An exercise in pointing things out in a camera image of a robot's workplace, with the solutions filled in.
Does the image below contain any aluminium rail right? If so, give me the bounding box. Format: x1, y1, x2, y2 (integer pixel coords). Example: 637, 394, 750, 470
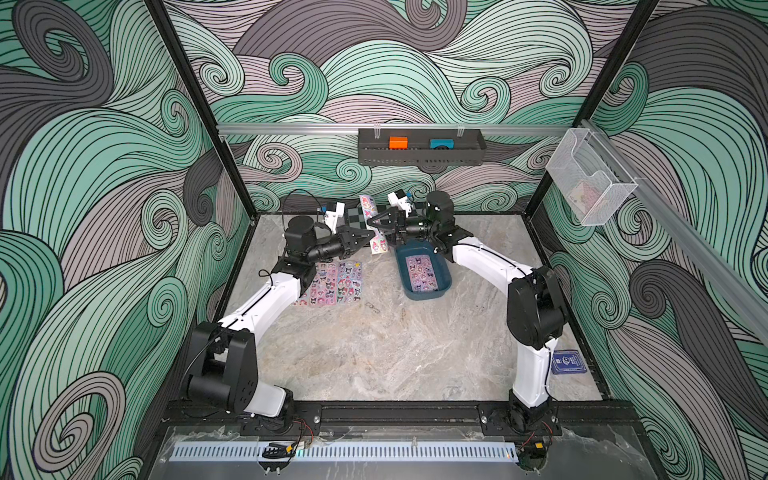
580, 120, 767, 345

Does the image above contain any lilac small sticker sheet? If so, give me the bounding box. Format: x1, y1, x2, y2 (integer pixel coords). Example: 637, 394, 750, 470
336, 261, 362, 303

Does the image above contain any black grey chessboard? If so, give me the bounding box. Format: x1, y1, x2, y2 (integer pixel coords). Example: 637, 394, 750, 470
338, 204, 423, 232

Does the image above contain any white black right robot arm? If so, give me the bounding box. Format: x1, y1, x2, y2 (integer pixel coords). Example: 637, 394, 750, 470
366, 191, 568, 433

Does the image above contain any black wall shelf tray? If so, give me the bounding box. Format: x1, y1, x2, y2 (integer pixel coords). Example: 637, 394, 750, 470
357, 129, 487, 168

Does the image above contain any aluminium rail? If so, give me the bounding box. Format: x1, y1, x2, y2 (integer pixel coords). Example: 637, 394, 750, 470
217, 123, 569, 137
580, 120, 767, 345

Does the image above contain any aluminium rail back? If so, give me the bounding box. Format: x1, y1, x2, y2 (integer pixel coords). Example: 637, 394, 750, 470
217, 123, 569, 137

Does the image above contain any white slotted cable duct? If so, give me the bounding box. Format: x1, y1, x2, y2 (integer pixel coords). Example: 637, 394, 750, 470
168, 440, 519, 463

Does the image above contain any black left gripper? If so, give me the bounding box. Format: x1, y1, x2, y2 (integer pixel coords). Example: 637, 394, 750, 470
303, 229, 370, 268

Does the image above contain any teal plastic storage box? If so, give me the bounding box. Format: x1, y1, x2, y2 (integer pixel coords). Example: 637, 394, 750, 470
395, 240, 452, 301

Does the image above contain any orange block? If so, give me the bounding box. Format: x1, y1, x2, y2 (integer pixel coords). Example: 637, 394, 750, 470
388, 136, 409, 150

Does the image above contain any teal block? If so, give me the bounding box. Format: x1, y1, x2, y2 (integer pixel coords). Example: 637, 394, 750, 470
429, 138, 455, 150

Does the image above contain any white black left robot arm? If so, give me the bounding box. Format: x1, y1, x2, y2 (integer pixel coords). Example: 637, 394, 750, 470
180, 216, 376, 418

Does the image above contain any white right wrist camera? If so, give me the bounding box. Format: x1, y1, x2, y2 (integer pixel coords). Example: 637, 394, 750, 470
387, 189, 415, 218

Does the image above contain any blue card pack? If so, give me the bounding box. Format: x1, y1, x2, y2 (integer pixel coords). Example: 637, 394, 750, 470
551, 350, 588, 375

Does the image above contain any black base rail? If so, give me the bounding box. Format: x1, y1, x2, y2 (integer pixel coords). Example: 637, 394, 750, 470
161, 400, 639, 439

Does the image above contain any clear acrylic wall holder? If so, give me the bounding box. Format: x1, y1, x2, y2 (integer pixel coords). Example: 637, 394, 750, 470
546, 128, 637, 227

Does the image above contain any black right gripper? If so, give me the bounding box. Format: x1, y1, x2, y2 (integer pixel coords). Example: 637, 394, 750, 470
374, 207, 443, 246

